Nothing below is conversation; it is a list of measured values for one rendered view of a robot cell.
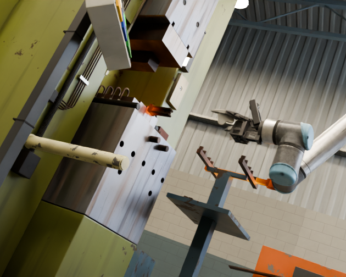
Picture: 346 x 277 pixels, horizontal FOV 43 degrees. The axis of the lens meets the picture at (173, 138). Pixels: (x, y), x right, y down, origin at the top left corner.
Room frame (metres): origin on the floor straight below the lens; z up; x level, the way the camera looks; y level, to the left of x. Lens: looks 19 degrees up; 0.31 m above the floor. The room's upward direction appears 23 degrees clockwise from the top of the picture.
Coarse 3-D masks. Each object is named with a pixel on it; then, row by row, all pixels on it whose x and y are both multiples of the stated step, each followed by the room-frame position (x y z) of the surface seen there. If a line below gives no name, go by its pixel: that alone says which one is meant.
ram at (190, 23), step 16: (160, 0) 1.66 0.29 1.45; (176, 0) 1.64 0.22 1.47; (192, 0) 1.72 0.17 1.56; (208, 0) 1.81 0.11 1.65; (144, 16) 1.70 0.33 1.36; (160, 16) 1.65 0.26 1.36; (176, 16) 1.68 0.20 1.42; (192, 16) 1.76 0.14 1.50; (208, 16) 1.85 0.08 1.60; (176, 32) 1.72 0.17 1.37; (192, 32) 1.80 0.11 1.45; (192, 48) 1.84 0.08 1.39
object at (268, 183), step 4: (204, 168) 2.20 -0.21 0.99; (244, 180) 2.11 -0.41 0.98; (248, 180) 2.09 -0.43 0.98; (256, 180) 2.06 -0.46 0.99; (260, 180) 2.05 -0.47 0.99; (264, 180) 2.04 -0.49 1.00; (268, 180) 2.02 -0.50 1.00; (260, 184) 2.07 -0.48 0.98; (264, 184) 2.04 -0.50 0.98; (268, 184) 2.02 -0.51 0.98; (268, 188) 2.06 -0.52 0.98; (272, 188) 2.02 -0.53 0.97
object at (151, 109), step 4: (152, 104) 1.74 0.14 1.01; (148, 108) 1.74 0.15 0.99; (152, 108) 1.75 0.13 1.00; (156, 108) 1.75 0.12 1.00; (160, 108) 1.73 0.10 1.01; (164, 108) 1.71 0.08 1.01; (168, 108) 1.70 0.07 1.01; (152, 112) 1.75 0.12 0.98; (156, 112) 1.73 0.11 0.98; (160, 112) 1.72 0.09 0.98; (164, 112) 1.71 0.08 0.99; (168, 112) 1.71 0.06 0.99; (172, 112) 1.72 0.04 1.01; (164, 116) 1.73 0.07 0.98; (168, 116) 1.72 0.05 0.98
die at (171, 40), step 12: (144, 24) 1.75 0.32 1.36; (156, 24) 1.71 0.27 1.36; (168, 24) 1.67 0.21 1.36; (132, 36) 1.77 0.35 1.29; (144, 36) 1.73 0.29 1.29; (156, 36) 1.69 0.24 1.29; (168, 36) 1.69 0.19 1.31; (132, 48) 1.84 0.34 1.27; (144, 48) 1.79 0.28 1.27; (156, 48) 1.75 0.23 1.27; (168, 48) 1.71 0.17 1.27; (180, 48) 1.77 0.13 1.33; (168, 60) 1.81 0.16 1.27; (180, 60) 1.80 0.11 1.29
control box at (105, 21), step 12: (96, 0) 1.06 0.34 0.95; (108, 0) 1.05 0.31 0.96; (96, 12) 1.08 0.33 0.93; (108, 12) 1.08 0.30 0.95; (96, 24) 1.13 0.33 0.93; (108, 24) 1.14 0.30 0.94; (120, 24) 1.15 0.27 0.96; (96, 36) 1.19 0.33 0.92; (108, 36) 1.19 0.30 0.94; (120, 36) 1.20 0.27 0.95; (108, 48) 1.26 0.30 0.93; (120, 48) 1.26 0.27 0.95; (108, 60) 1.33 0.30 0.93; (120, 60) 1.33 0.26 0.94
